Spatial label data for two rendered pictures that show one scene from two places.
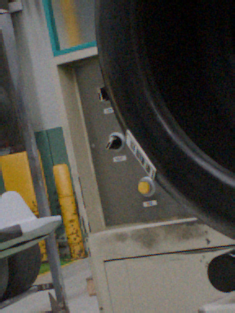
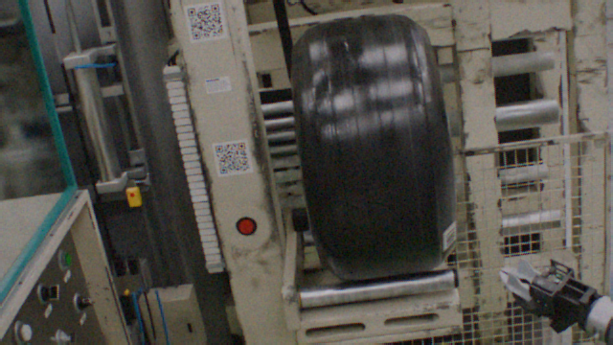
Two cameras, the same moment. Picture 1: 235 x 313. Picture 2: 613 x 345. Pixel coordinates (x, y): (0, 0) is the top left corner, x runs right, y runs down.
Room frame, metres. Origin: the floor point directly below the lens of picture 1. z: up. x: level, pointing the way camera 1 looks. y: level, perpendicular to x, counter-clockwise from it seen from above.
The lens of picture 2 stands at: (2.14, 1.00, 1.80)
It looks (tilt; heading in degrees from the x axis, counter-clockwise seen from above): 22 degrees down; 240
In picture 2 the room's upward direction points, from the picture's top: 9 degrees counter-clockwise
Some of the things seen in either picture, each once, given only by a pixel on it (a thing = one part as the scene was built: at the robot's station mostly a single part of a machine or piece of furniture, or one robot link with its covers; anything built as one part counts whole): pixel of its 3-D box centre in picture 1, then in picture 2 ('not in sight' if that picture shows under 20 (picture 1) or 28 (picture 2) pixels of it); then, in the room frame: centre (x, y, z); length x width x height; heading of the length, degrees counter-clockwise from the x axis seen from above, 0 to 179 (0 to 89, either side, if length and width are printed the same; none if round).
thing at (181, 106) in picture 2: not in sight; (197, 170); (1.54, -0.49, 1.19); 0.05 x 0.04 x 0.48; 56
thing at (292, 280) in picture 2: not in sight; (295, 266); (1.38, -0.44, 0.90); 0.40 x 0.03 x 0.10; 56
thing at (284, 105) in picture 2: not in sight; (275, 150); (1.20, -0.78, 1.05); 0.20 x 0.15 x 0.30; 146
